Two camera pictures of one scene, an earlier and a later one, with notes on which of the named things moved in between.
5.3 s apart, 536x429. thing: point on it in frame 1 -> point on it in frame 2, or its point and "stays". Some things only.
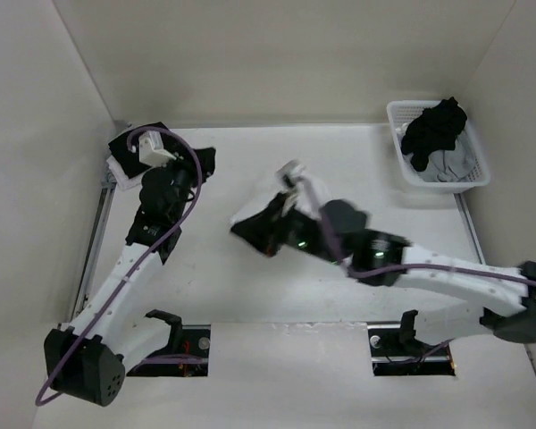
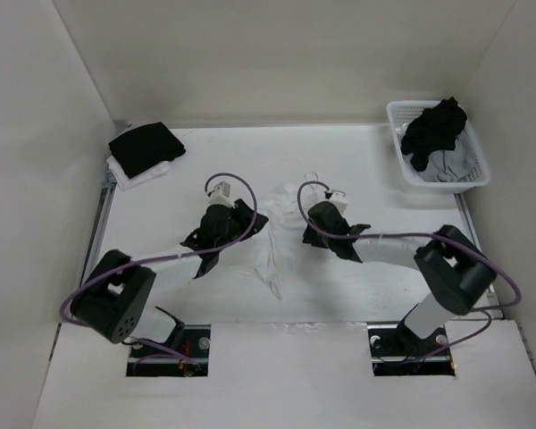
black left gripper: (180, 164) -> (244, 214)
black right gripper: (263, 230) -> (309, 238)
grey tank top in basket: (449, 165) stays
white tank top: (300, 189) -> (274, 251)
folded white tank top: (120, 173) stays
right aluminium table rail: (469, 227) stays
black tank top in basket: (436, 129) stays
